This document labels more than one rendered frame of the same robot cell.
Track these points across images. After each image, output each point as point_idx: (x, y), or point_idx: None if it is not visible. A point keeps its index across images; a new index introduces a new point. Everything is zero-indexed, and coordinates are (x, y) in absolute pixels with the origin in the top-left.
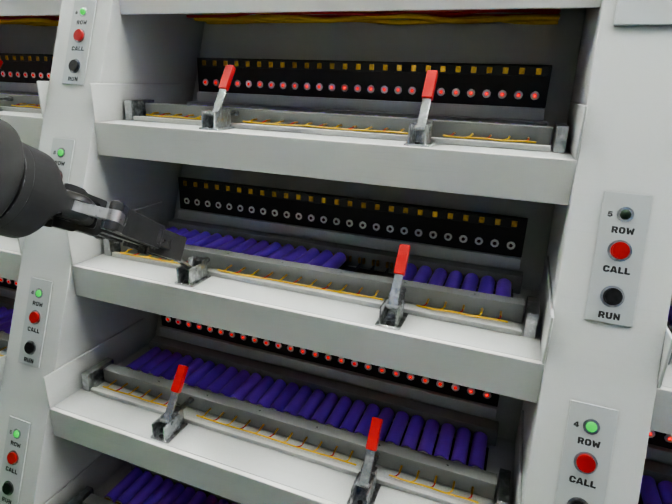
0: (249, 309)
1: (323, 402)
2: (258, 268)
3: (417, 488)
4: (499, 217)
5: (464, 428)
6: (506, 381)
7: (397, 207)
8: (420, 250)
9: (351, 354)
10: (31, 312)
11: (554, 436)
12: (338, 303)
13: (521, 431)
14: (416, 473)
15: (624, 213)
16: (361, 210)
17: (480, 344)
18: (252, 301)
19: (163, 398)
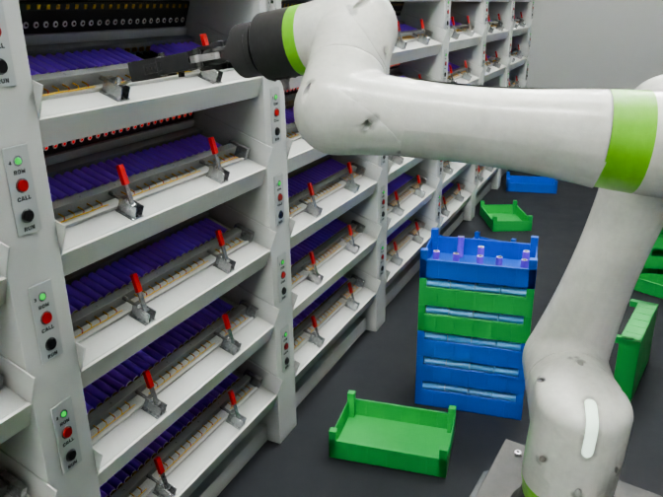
0: (166, 100)
1: (145, 157)
2: (125, 73)
3: (222, 165)
4: (181, 3)
5: (193, 135)
6: (252, 91)
7: (136, 4)
8: (146, 34)
9: (206, 106)
10: (20, 181)
11: (268, 106)
12: (182, 80)
13: (219, 121)
14: (212, 161)
15: (272, 2)
16: (114, 10)
17: (242, 77)
18: (166, 94)
19: (87, 206)
